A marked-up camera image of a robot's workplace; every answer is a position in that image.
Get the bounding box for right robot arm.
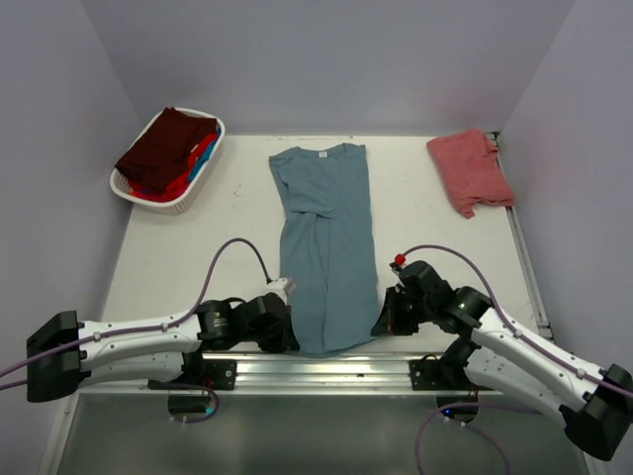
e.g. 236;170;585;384
372;255;632;461

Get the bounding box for white laundry basket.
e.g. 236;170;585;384
110;107;226;215

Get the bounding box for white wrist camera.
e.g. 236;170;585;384
390;253;407;272
266;277;296;303

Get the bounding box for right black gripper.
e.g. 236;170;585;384
373;286;433;337

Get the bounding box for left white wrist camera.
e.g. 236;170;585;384
266;277;296;303

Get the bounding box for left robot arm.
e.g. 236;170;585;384
27;293;300;403

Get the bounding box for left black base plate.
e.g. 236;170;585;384
200;359;237;391

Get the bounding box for blue t shirt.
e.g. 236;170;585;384
269;143;380;356

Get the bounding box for red and blue clothes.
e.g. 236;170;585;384
128;126;223;203

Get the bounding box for aluminium mounting rail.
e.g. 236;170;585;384
78;349;496;396

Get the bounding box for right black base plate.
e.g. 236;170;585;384
408;355;474;391

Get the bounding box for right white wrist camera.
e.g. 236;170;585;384
390;253;407;272

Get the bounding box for dark red t shirt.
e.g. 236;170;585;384
115;108;218;180

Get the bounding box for pink folded t shirt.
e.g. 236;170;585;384
426;129;515;219

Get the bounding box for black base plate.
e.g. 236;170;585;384
200;359;237;391
408;355;474;391

